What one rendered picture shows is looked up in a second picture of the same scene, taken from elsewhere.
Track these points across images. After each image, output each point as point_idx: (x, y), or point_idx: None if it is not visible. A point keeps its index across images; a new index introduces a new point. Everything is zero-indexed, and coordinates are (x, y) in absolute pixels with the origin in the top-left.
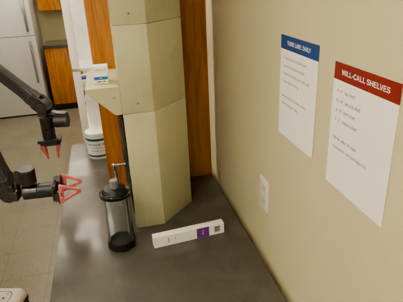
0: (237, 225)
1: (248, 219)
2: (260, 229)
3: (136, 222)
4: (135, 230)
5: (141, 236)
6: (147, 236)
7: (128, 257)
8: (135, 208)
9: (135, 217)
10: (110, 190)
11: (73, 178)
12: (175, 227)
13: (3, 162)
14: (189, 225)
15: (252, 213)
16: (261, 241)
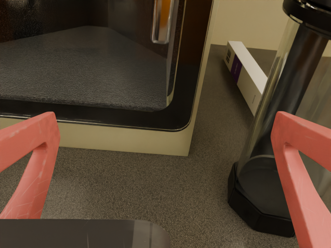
0: (219, 47)
1: (215, 33)
2: (273, 22)
3: (182, 145)
4: (198, 161)
5: (231, 154)
6: (235, 145)
7: (329, 193)
8: (199, 99)
9: (183, 132)
10: None
11: (17, 136)
12: (207, 100)
13: None
14: (204, 83)
15: (238, 12)
16: (270, 42)
